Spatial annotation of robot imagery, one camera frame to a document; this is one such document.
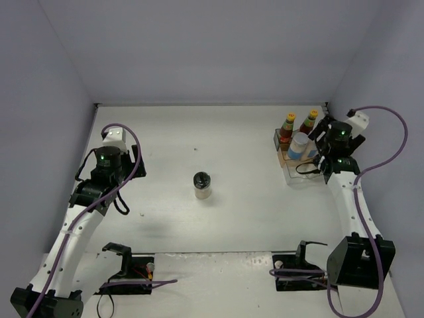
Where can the clear tiered organizer tray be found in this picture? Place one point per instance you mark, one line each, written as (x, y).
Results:
(295, 171)

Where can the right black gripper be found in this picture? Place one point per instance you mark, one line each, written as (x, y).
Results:
(318, 129)

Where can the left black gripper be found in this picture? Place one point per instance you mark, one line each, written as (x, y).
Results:
(138, 162)

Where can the silver lid jar blue label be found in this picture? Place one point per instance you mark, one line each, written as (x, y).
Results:
(297, 146)

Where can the red sauce bottle yellow cap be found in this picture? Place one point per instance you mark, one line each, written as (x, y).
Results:
(286, 129)

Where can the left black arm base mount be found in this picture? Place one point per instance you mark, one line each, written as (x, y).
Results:
(134, 268)

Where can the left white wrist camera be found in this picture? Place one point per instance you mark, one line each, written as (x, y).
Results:
(115, 137)

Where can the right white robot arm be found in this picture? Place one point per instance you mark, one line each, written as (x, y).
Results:
(362, 254)

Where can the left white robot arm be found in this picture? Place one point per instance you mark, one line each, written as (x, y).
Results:
(61, 288)

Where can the black cap white powder jar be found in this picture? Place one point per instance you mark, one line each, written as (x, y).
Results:
(202, 185)

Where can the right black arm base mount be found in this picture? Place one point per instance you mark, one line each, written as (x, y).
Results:
(302, 270)

